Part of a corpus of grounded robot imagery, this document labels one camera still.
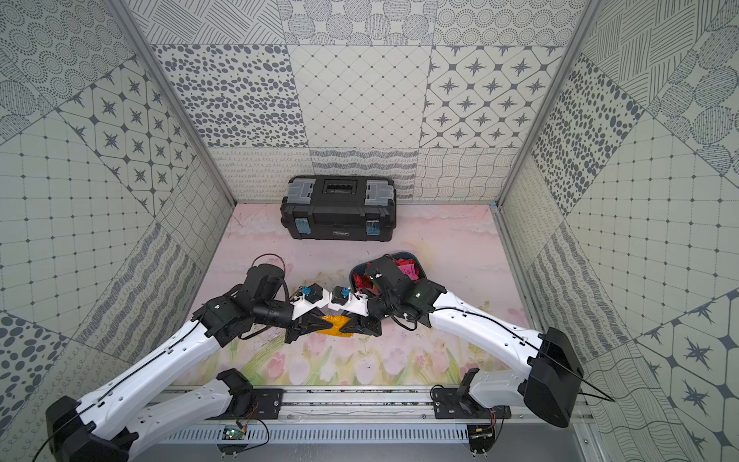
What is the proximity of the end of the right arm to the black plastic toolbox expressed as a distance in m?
0.40

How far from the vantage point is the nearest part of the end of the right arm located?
23.8 inches

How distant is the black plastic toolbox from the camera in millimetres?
978

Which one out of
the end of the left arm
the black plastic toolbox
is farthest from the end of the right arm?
the black plastic toolbox

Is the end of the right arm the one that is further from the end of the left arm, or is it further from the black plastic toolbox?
the black plastic toolbox
